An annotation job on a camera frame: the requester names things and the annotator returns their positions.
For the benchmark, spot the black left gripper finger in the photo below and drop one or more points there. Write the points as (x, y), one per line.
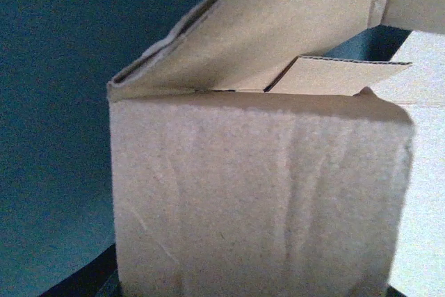
(98, 278)

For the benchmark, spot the cardboard box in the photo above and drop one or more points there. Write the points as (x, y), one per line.
(246, 163)

